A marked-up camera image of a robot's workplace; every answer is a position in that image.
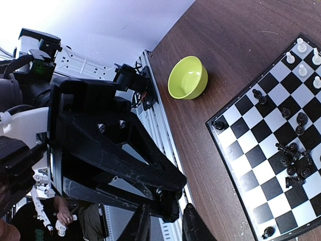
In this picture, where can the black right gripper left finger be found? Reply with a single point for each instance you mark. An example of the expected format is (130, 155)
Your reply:
(138, 227)

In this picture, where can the person's hand with ring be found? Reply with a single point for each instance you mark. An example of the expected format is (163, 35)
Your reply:
(65, 216)

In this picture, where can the green bowl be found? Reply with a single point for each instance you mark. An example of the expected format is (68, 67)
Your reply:
(188, 79)

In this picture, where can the black and grey chessboard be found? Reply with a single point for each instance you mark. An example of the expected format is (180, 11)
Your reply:
(272, 131)

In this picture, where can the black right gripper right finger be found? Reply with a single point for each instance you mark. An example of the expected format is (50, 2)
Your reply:
(194, 228)

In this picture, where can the black lying chess piece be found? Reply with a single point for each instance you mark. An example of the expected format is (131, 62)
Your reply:
(293, 181)

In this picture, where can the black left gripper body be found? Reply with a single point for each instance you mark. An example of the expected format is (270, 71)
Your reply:
(83, 111)

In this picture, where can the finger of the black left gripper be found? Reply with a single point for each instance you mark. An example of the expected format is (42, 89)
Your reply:
(105, 173)

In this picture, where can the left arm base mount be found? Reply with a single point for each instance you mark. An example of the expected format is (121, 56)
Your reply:
(139, 80)

